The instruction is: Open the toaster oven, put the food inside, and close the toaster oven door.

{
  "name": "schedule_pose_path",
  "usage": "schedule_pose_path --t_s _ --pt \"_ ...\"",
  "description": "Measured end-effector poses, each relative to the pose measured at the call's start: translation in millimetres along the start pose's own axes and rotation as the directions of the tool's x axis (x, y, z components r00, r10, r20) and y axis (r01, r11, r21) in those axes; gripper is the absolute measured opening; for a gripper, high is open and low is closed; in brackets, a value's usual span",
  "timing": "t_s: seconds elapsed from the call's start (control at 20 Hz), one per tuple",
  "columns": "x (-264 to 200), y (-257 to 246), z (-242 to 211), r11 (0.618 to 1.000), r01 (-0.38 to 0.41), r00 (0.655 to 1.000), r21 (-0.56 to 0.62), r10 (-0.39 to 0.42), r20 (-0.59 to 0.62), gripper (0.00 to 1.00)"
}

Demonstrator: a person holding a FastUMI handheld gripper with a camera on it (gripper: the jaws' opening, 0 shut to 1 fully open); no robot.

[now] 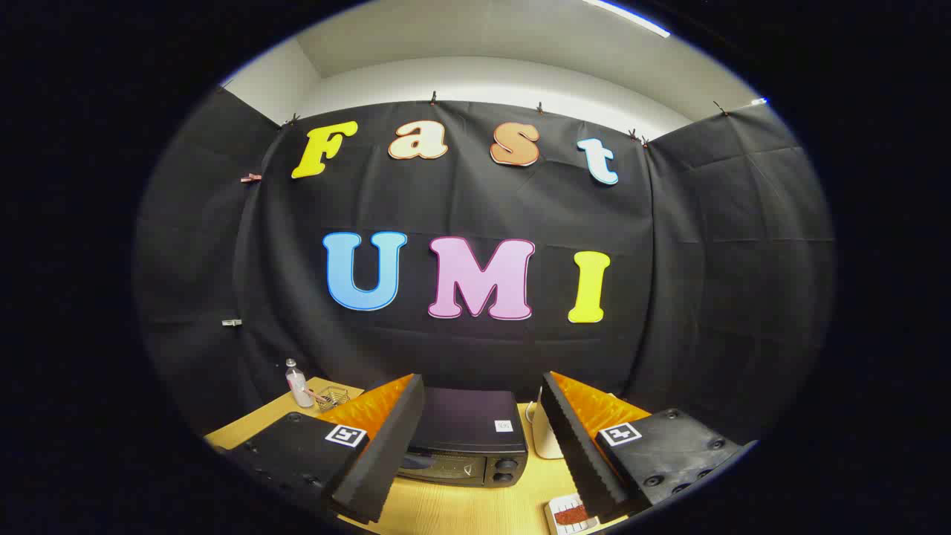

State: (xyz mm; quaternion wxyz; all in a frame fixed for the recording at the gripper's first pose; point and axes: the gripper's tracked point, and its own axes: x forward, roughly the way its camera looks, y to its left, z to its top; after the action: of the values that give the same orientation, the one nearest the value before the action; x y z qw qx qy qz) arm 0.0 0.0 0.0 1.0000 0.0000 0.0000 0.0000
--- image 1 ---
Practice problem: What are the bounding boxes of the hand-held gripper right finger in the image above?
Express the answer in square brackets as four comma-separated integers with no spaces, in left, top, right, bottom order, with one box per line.
[540,371,744,523]

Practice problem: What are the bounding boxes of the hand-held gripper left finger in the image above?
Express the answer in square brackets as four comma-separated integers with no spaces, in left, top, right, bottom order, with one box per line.
[223,374,426,525]

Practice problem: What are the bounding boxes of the black toaster oven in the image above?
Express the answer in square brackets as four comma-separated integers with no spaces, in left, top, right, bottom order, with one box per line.
[396,386,530,489]

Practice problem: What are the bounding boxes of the white pop-up toaster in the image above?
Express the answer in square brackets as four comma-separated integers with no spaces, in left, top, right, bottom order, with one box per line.
[525,386,565,460]

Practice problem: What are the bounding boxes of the small white ribbed tray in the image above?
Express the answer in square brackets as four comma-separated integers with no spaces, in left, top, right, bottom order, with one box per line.
[545,493,601,535]

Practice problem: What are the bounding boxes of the small clear plastic bottle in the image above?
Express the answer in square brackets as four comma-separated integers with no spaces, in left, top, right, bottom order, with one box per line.
[285,358,315,409]

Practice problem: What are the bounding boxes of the black backdrop cloth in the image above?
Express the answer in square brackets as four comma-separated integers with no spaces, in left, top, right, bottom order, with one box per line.
[134,85,837,447]

